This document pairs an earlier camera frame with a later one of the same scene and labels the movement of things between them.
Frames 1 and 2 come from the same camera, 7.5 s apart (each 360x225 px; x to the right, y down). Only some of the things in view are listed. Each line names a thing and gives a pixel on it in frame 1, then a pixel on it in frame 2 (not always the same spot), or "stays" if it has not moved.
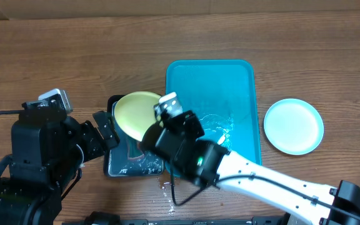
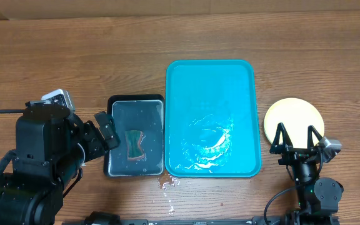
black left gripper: [97, 147] stays
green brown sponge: [134, 150] stays
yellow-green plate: [135, 112] to [297, 115]
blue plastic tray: [222, 95] stays
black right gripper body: [194, 131] to [295, 157]
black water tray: [127, 159] stays
